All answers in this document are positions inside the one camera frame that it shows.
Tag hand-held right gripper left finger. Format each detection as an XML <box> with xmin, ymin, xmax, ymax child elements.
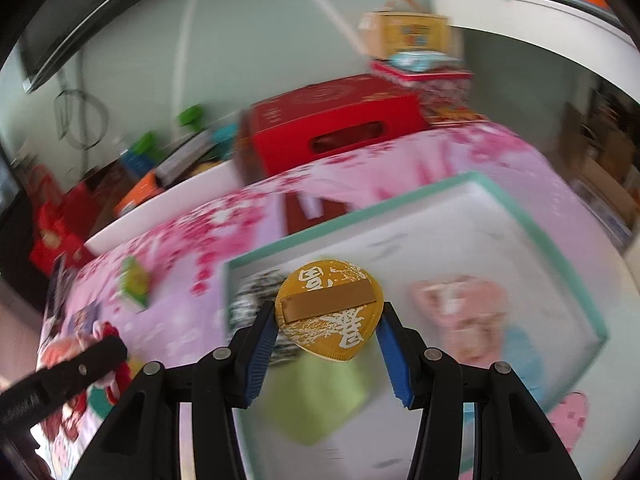
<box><xmin>70</xmin><ymin>302</ymin><xmax>281</xmax><ymax>480</ymax></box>

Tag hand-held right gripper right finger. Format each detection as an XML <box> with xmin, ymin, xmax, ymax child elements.
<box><xmin>375</xmin><ymin>302</ymin><xmax>583</xmax><ymax>480</ymax></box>

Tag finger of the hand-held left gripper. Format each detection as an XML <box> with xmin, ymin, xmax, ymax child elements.
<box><xmin>47</xmin><ymin>335</ymin><xmax>128</xmax><ymax>387</ymax></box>

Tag red cloth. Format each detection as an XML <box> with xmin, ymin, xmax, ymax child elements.
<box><xmin>95</xmin><ymin>322</ymin><xmax>131</xmax><ymax>401</ymax></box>

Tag purple cartoon tube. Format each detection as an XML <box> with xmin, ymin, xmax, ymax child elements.
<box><xmin>72</xmin><ymin>310</ymin><xmax>101</xmax><ymax>333</ymax></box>

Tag leopard print cloth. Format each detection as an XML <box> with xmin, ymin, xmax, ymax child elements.
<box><xmin>227</xmin><ymin>267</ymin><xmax>301</xmax><ymax>366</ymax></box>

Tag light green cloth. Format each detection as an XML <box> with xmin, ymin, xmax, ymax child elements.
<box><xmin>265</xmin><ymin>355</ymin><xmax>381</xmax><ymax>446</ymax></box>

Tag gold round powder puff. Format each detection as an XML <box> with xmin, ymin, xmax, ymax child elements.
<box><xmin>277</xmin><ymin>258</ymin><xmax>385</xmax><ymax>363</ymax></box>

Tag pink lace cloth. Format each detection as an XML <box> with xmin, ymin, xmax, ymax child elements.
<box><xmin>410</xmin><ymin>275</ymin><xmax>511</xmax><ymax>361</ymax></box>

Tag green tissue pack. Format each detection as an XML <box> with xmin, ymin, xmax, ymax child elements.
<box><xmin>117</xmin><ymin>256</ymin><xmax>153</xmax><ymax>313</ymax></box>

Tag white tray with teal rim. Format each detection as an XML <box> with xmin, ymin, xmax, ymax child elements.
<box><xmin>222</xmin><ymin>171</ymin><xmax>611</xmax><ymax>480</ymax></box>

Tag blue face mask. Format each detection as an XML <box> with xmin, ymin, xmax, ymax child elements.
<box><xmin>465</xmin><ymin>327</ymin><xmax>546</xmax><ymax>411</ymax></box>

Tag smartphone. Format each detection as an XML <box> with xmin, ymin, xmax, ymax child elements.
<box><xmin>45</xmin><ymin>255</ymin><xmax>76</xmax><ymax>331</ymax></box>

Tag red gift bag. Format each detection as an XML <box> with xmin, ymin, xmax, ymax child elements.
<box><xmin>30</xmin><ymin>205</ymin><xmax>86</xmax><ymax>271</ymax></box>

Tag dark red paper bag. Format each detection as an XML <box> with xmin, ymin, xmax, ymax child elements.
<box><xmin>65</xmin><ymin>180</ymin><xmax>116</xmax><ymax>231</ymax></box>

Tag blue liquid bottle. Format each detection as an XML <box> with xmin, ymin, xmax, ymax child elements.
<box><xmin>122</xmin><ymin>145</ymin><xmax>153</xmax><ymax>176</ymax></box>

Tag grey long box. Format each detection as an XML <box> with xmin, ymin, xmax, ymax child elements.
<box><xmin>155</xmin><ymin>130</ymin><xmax>221</xmax><ymax>183</ymax></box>

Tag teal plastic container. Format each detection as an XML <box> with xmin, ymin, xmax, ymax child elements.
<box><xmin>212</xmin><ymin>125</ymin><xmax>241</xmax><ymax>158</ymax></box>

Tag gold red ornament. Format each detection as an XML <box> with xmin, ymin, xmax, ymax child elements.
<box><xmin>430</xmin><ymin>107</ymin><xmax>486</xmax><ymax>126</ymax></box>

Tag white printed carton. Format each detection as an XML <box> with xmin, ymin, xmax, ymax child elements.
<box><xmin>575</xmin><ymin>175</ymin><xmax>631</xmax><ymax>251</ymax></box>

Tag large red gift box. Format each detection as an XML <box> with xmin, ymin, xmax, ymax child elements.
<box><xmin>247</xmin><ymin>74</ymin><xmax>431</xmax><ymax>178</ymax></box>

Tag red white patterned box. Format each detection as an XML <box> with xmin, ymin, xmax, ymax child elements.
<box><xmin>370</xmin><ymin>59</ymin><xmax>473</xmax><ymax>111</ymax></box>

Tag brown cartons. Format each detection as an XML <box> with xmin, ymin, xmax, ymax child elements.
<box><xmin>565</xmin><ymin>100</ymin><xmax>636</xmax><ymax>196</ymax></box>

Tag blue wipes pack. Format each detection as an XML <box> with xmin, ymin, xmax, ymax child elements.
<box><xmin>390</xmin><ymin>50</ymin><xmax>461</xmax><ymax>73</ymax></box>

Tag black television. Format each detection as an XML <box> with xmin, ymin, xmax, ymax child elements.
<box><xmin>0</xmin><ymin>0</ymin><xmax>211</xmax><ymax>93</ymax></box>

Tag white desk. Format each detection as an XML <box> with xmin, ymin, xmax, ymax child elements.
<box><xmin>430</xmin><ymin>0</ymin><xmax>640</xmax><ymax>261</ymax></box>

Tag black cables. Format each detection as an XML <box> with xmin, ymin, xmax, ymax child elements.
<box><xmin>52</xmin><ymin>72</ymin><xmax>108</xmax><ymax>151</ymax></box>

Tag yellow box with handle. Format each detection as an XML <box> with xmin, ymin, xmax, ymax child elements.
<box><xmin>359</xmin><ymin>0</ymin><xmax>451</xmax><ymax>58</ymax></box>

